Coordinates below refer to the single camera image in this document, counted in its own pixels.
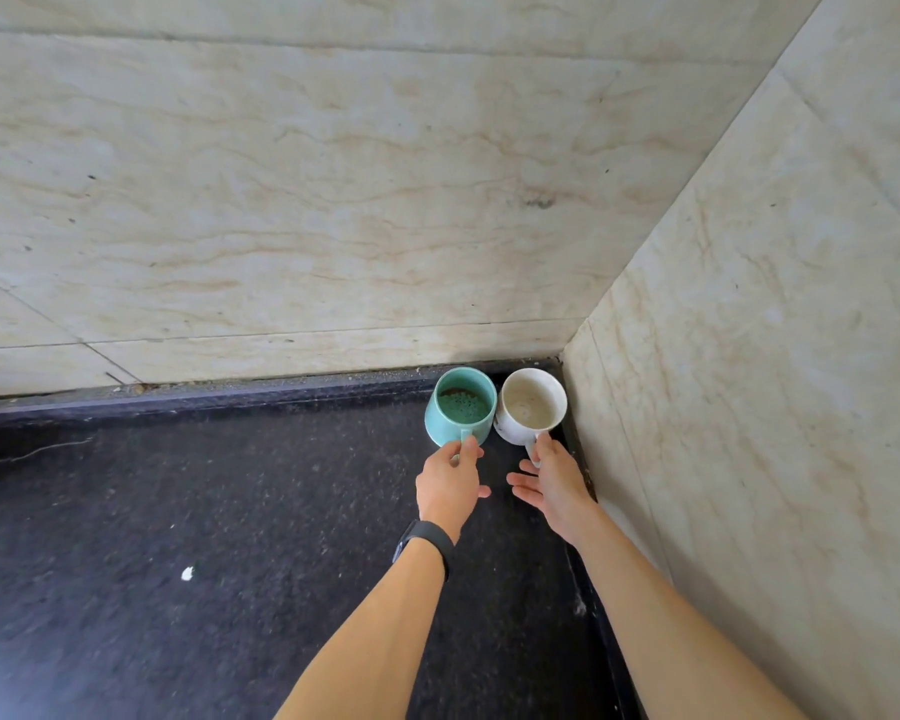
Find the person's left hand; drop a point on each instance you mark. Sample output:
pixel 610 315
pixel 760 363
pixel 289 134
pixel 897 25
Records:
pixel 444 491

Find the person's right hand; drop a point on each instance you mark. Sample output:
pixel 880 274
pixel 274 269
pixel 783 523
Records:
pixel 559 493

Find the person's right thumb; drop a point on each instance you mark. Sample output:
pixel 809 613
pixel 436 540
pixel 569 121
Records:
pixel 546 448

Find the person's left thumb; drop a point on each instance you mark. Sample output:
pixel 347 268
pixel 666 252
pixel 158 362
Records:
pixel 469 447

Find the person's right middle finger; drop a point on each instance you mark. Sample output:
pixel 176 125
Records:
pixel 520 481

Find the teal ceramic mug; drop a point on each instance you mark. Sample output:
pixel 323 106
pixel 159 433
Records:
pixel 459 408

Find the white ceramic mug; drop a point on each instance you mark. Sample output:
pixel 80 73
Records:
pixel 529 406

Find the person's left forearm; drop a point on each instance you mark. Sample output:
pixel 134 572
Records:
pixel 379 629

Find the person's right forearm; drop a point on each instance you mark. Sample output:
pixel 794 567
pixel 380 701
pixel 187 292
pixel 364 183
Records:
pixel 667 629

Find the black wristband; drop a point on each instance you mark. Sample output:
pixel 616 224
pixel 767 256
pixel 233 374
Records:
pixel 427 537

